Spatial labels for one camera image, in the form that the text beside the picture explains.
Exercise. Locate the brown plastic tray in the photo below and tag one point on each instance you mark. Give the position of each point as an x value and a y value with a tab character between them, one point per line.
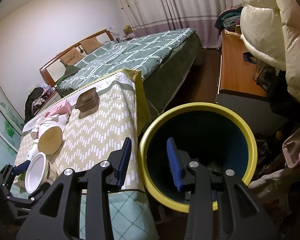
87	100

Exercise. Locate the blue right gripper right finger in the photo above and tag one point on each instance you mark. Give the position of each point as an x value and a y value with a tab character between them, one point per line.
177	161

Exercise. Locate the tissue box on nightstand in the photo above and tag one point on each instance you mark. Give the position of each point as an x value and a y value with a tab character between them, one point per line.
127	30

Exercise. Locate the dark clothes pile on cabinet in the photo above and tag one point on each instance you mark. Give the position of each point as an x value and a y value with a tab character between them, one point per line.
36	99

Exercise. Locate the wooden bed with headboard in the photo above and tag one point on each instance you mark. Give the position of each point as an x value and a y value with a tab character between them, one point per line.
161	86

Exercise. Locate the patterned beige teal table cloth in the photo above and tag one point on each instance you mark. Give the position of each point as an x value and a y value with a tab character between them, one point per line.
90	137

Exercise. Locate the white round cup container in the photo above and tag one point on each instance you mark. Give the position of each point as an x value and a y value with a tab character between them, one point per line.
39	171

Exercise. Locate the left brown pillow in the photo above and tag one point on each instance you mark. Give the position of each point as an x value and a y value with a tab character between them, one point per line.
72	57

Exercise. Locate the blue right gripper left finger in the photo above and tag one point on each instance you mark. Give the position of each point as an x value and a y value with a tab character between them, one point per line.
123	158

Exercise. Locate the clothes pile on desk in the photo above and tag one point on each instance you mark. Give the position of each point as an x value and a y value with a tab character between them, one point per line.
228	18

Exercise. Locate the right brown pillow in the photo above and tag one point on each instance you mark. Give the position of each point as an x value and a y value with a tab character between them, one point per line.
90	44

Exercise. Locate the green checked duvet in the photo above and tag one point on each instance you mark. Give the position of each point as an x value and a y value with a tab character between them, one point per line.
140	53

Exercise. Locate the cream puffer jacket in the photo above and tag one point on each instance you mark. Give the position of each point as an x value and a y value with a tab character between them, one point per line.
270	30

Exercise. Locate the pink milk carton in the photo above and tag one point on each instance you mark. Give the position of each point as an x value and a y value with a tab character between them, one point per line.
61	108

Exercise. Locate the brown pillow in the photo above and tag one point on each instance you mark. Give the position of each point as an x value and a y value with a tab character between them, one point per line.
90	44
72	57

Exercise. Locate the pink white curtain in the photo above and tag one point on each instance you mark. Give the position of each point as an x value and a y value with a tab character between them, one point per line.
153	16

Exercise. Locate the wooden desk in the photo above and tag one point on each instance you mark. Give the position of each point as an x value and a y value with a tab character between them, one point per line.
236	75

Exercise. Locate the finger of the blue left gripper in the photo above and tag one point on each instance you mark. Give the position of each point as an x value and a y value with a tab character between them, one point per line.
21	167

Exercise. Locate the white tissue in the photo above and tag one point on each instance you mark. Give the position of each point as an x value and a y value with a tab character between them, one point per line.
57	120

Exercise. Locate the white paper cup with peach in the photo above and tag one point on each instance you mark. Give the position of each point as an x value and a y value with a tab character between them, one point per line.
50	139

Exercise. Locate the sliding wardrobe door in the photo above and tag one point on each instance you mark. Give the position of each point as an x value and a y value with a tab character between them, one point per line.
11	126

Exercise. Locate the white bedside cabinet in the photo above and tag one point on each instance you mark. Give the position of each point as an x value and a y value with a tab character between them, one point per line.
41	104

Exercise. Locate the yellow rimmed trash bin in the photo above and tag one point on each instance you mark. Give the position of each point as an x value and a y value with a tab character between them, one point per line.
212	134

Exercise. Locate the dark green blanket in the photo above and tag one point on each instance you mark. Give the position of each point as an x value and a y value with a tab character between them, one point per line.
69	71

